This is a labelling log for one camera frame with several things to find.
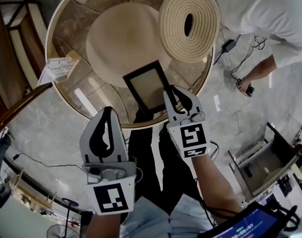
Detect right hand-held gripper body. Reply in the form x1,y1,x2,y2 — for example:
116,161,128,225
165,111,209,160

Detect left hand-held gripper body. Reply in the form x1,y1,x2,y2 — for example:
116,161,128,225
81,157,138,216

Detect dark picture frame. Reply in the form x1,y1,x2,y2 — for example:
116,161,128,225
122,60,172,118

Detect person's left forearm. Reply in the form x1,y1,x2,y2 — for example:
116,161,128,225
87,211,129,238

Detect person's right forearm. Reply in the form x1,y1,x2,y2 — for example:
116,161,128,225
190,154,244,215

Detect person's black trousers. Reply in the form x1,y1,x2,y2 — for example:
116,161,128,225
132,107,204,216

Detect black round base stand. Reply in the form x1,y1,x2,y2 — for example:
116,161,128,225
61,198,80,224

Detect small black handheld device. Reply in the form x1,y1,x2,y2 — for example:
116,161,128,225
244,84,255,98

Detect person's light blue shirt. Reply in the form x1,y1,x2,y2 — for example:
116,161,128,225
120,194,217,238

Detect black power adapter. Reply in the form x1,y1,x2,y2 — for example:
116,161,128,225
223,39,238,53

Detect open grey cabinet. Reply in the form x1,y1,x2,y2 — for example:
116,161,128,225
227,121,302,203

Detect floor fan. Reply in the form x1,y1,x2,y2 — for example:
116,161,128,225
46,224,80,238

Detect white paper leaflet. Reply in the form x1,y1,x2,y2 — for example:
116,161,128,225
37,57,80,87

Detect beige domed table base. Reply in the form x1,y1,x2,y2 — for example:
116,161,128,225
86,2,172,88

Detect black tablet screen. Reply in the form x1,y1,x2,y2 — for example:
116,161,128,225
197,201,286,238

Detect round glass table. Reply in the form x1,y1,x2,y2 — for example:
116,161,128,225
45,0,216,129

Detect wooden cane chair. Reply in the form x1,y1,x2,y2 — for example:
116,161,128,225
0,0,53,110

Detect black floor cable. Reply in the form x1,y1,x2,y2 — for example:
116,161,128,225
12,153,85,171

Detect black adapter cable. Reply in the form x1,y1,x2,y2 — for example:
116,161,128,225
212,33,268,87

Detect curved golden rail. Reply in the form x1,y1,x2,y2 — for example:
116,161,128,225
0,82,53,140

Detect rolled beige rope mat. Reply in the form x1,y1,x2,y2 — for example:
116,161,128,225
157,0,221,64

